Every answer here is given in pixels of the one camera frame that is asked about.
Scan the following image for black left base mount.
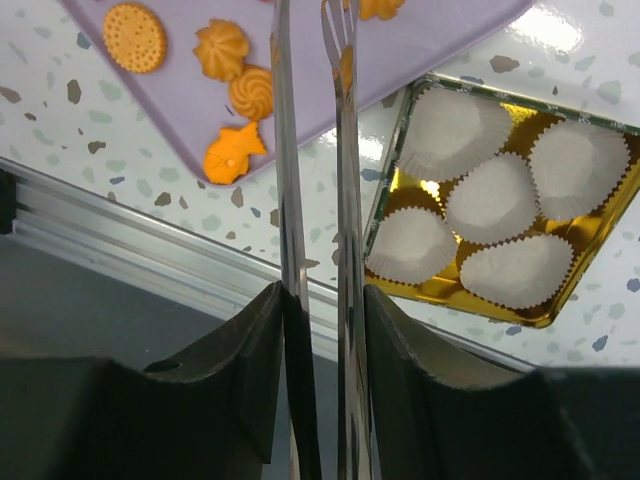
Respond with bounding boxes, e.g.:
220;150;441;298
0;170;17;235

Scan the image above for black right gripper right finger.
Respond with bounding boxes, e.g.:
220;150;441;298
364;285;639;479

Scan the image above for white paper cup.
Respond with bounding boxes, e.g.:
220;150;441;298
529;120;630;222
366;207;457;285
398;88;512;182
446;153;538;245
459;235;574;309

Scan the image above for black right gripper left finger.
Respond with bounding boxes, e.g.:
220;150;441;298
0;280;285;480

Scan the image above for round orange biscuit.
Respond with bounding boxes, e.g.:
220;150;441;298
102;2;168;74

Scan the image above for orange fish cookie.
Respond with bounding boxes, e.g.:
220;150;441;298
203;121;267;185

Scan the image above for green gold cookie tin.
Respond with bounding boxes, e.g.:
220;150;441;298
365;75;639;328

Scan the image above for orange swirl cookie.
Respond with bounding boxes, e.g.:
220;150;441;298
228;65;273;121

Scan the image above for aluminium front rail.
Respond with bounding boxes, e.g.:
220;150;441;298
0;155;531;371

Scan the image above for orange star cookie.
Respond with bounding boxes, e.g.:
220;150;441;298
359;0;405;21
193;19;250;82

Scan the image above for metal tongs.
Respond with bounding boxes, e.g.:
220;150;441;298
270;1;372;479

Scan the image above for lilac plastic tray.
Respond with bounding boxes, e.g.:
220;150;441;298
59;0;537;188

